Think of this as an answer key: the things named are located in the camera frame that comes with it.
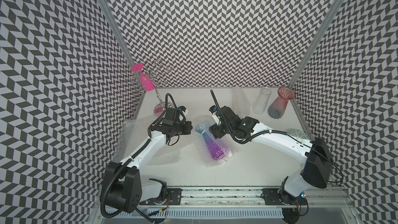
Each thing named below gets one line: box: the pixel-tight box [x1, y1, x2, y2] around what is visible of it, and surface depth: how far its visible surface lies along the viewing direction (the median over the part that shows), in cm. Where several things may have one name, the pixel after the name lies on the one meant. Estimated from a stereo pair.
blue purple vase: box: [195, 121, 225, 161], surface depth 84 cm
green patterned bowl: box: [285, 128, 311, 140], surface depth 91 cm
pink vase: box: [267, 86, 296, 119], surface depth 93 cm
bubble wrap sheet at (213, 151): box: [193, 117, 238, 167], surface depth 82 cm
